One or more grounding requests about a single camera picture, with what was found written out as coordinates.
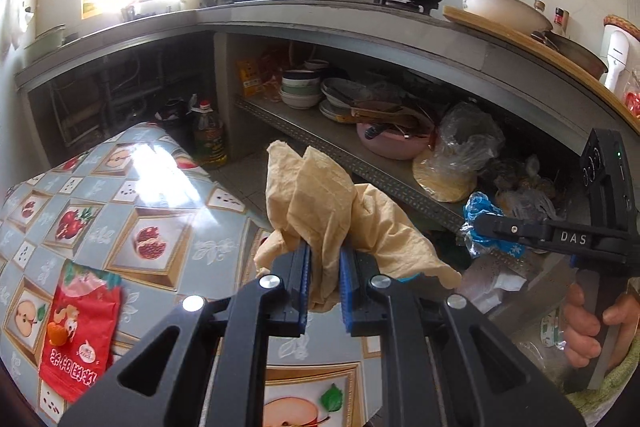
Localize blue plastic wrapper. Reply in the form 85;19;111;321
462;191;526;260

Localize green enamel basin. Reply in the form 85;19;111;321
22;24;68;62

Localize grey concrete counter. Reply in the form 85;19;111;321
14;0;640;228

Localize white enamel basin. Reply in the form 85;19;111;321
457;0;553;32

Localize stack of bowls on shelf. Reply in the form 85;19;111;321
278;87;323;110

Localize dark container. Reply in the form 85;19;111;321
155;98;193;122

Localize dark rimmed white bowl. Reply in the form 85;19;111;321
281;69;322;92

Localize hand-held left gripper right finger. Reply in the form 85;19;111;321
338;246;587;427

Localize white electric appliance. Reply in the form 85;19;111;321
602;16;635;92

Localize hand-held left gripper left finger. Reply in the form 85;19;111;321
56;241;314;427

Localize gas stove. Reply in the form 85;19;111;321
285;0;441;14

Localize tan cloth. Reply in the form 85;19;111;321
254;139;463;314

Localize stack of white plates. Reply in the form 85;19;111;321
319;77;363;124

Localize under sink pipes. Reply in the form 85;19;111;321
50;54;166;142

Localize person's right hand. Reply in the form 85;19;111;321
564;282;640;370

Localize person's right forearm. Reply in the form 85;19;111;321
565;352;640;415

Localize pink plastic basin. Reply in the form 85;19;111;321
356;121;436;160

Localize fruit print tablecloth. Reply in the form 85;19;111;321
0;123;371;427

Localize clear bag of yellow food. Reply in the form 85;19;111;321
412;102;506;202

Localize red foil pouch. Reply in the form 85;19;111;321
39;261;125;404

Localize wooden cutting board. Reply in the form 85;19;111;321
443;5;640;135

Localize cooking oil bottle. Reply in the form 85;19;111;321
192;96;227;168

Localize wooden handled knife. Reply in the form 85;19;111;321
336;106;402;124

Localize white plastic bag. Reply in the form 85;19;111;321
495;179;557;220

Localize dark metal pan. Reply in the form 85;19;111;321
537;31;610;80

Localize yellow snack packet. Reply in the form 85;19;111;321
236;59;263;100

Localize white crumpled paper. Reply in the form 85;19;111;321
470;264;523;314

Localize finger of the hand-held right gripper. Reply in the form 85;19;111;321
472;213;549;253

